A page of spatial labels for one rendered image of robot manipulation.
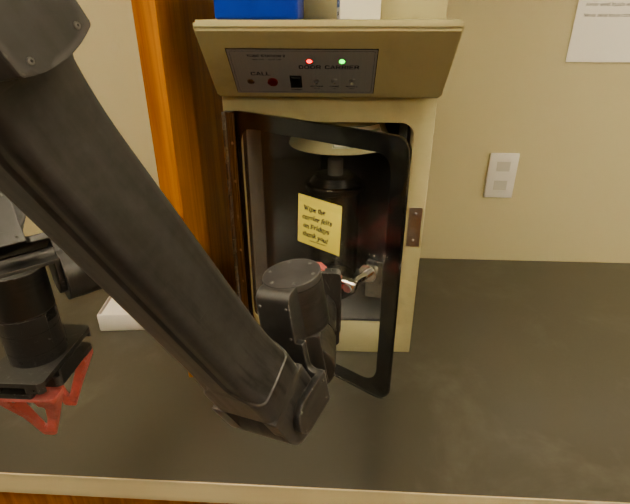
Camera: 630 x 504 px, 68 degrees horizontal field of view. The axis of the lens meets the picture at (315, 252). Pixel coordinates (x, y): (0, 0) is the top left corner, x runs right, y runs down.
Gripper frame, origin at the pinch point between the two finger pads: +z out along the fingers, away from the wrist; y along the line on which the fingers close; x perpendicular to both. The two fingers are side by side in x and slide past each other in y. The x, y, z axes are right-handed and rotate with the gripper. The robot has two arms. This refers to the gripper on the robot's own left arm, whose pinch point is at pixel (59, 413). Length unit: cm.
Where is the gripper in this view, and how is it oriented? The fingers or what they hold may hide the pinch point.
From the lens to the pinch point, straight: 65.8
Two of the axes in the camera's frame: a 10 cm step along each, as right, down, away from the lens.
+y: 0.6, -4.5, 8.9
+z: 0.0, 9.0, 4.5
